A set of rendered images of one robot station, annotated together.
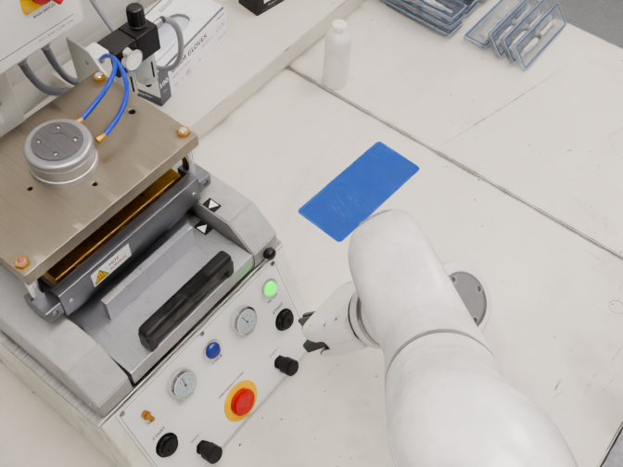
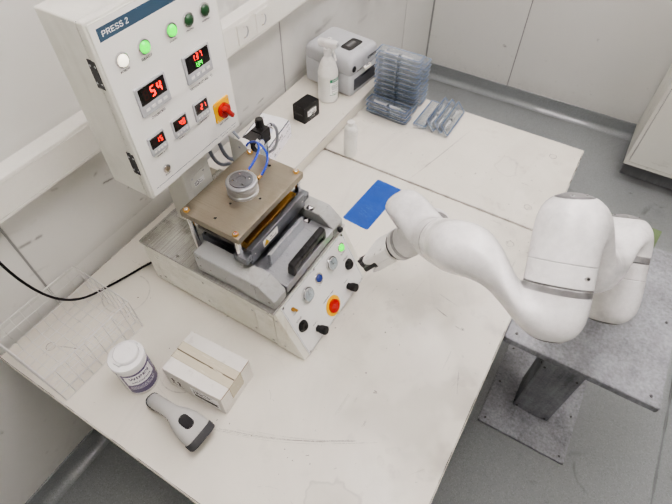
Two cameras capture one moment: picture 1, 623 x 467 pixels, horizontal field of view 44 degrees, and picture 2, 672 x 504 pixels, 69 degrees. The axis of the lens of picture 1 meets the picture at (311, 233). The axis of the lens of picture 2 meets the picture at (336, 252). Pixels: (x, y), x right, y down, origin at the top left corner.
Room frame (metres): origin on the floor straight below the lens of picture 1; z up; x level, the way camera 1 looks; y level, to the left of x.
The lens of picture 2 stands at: (-0.32, 0.13, 1.98)
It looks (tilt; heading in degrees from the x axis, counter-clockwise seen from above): 51 degrees down; 356
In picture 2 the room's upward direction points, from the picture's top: straight up
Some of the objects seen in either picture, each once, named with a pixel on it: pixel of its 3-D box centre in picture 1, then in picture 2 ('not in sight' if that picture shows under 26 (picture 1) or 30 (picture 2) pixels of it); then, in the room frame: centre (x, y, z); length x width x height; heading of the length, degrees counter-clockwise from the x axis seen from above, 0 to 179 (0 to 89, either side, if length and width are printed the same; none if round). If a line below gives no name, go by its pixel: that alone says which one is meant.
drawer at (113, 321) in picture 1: (112, 248); (264, 234); (0.56, 0.26, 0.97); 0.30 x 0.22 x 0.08; 55
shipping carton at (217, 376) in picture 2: not in sight; (208, 372); (0.25, 0.42, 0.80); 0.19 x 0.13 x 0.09; 55
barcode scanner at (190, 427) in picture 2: not in sight; (174, 417); (0.14, 0.49, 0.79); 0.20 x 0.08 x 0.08; 55
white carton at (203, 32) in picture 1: (168, 44); (263, 142); (1.12, 0.29, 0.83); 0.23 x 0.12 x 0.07; 154
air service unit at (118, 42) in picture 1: (132, 58); (258, 144); (0.84, 0.27, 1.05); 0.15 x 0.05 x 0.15; 145
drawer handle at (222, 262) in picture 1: (187, 298); (307, 250); (0.48, 0.15, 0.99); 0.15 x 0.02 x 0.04; 145
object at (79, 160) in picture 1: (64, 154); (239, 188); (0.62, 0.31, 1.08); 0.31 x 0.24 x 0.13; 145
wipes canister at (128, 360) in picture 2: not in sight; (133, 367); (0.27, 0.60, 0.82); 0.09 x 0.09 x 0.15
